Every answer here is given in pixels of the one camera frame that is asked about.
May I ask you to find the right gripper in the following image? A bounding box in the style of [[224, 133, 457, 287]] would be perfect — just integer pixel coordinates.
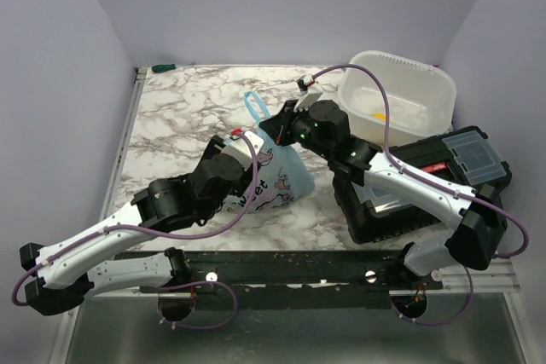
[[258, 101, 333, 161]]

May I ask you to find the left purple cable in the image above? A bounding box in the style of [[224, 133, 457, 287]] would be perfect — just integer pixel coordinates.
[[10, 130, 262, 331]]

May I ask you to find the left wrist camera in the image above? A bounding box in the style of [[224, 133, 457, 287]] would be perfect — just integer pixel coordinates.
[[222, 131, 264, 169]]

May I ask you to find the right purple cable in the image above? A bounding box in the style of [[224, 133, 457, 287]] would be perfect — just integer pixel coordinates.
[[298, 63, 530, 326]]

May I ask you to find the black tool box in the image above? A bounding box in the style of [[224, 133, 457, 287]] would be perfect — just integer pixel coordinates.
[[333, 126, 512, 244]]

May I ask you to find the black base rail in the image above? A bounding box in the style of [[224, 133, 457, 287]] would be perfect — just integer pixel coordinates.
[[114, 248, 453, 309]]

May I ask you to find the yellow item in tub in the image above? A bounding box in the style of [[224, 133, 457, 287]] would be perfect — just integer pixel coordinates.
[[372, 113, 386, 121]]

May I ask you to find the purple cable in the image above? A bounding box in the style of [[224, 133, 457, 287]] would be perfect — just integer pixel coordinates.
[[298, 63, 530, 326], [10, 130, 262, 331]]

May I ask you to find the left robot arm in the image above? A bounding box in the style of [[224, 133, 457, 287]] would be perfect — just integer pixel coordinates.
[[12, 131, 264, 316]]

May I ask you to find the white plastic tub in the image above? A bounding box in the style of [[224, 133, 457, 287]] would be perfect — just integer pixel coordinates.
[[337, 50, 456, 147]]

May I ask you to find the green handled screwdriver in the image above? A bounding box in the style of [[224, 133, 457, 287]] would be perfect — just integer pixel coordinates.
[[151, 62, 195, 73]]

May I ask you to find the blue plastic bag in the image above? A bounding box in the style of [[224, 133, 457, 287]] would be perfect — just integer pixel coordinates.
[[243, 91, 315, 213]]

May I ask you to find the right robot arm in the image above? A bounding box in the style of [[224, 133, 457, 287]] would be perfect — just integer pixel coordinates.
[[258, 100, 507, 289]]

